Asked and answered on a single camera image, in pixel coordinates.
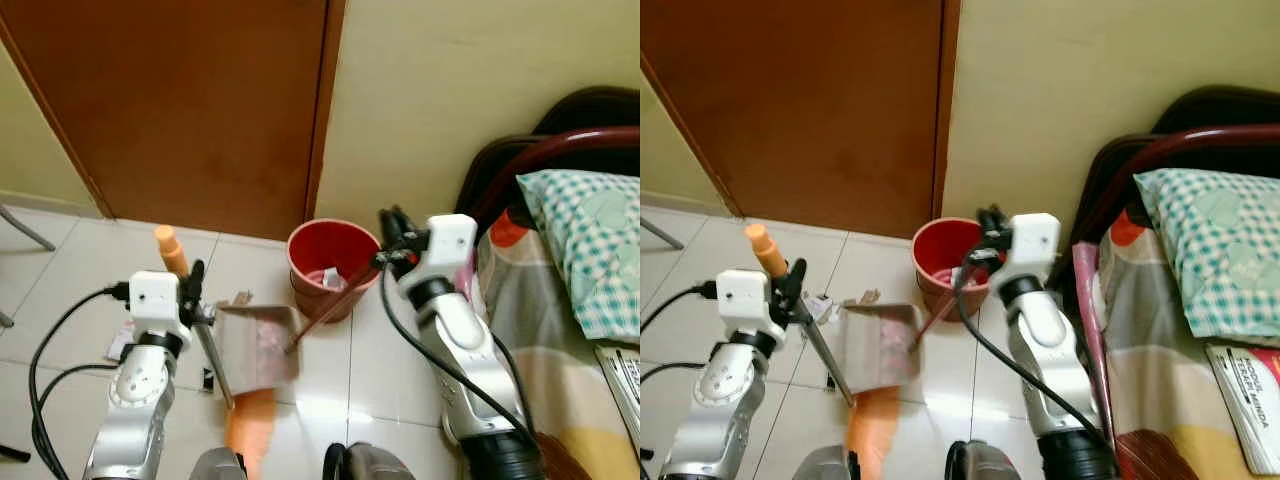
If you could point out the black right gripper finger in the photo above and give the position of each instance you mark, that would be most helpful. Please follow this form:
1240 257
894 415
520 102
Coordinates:
388 220
1000 220
404 220
984 220

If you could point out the grey metal chair leg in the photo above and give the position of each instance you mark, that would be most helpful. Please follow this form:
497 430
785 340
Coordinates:
662 233
28 230

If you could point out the dark red bed headboard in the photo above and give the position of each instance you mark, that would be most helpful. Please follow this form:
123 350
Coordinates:
560 140
1180 140

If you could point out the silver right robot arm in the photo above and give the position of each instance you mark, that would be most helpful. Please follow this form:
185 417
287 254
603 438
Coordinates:
1050 350
460 350

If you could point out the grey left robot knee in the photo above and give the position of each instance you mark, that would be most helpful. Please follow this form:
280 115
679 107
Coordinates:
830 464
218 465

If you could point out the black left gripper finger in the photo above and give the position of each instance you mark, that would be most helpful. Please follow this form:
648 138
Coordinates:
196 280
795 275

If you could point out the brown wooden door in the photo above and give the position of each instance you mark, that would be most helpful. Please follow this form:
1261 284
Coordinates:
800 110
190 110

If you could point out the grey right robot knee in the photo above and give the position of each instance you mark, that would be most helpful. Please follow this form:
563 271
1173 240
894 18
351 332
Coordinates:
368 462
990 462

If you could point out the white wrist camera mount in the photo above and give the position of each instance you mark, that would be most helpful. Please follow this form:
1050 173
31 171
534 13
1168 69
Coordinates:
745 298
1032 245
155 298
448 245

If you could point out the bed with colourful patchwork sheet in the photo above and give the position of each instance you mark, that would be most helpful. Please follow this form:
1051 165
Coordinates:
1160 390
540 370

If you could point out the pink white crumpled trash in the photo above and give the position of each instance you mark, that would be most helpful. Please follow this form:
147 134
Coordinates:
940 276
328 279

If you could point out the orange broom with metal stick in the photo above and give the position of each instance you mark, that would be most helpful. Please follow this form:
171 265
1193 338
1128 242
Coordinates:
248 430
872 430

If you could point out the small crumpled paper scrap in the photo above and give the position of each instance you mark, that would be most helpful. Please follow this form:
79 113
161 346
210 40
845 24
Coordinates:
241 298
868 297

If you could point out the red plastic bucket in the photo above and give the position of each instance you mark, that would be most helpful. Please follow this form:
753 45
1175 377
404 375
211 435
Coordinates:
940 245
325 243

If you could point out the white paper scrap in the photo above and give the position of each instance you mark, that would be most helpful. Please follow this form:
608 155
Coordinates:
120 340

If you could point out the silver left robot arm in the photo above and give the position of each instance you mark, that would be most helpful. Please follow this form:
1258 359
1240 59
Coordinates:
715 400
140 400

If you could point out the green checked pillow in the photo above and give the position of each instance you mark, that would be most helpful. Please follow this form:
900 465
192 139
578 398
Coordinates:
585 240
1215 240

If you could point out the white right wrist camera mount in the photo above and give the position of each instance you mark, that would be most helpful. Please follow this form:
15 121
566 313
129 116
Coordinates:
448 245
1032 245

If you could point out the grey robot knee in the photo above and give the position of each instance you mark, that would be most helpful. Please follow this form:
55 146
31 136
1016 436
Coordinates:
368 462
218 465
830 464
990 462

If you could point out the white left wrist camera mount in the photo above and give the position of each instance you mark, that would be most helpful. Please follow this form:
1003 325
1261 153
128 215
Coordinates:
745 298
155 298

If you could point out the white printed book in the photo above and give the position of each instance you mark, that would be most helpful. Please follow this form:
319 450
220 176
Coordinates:
625 375
1250 400

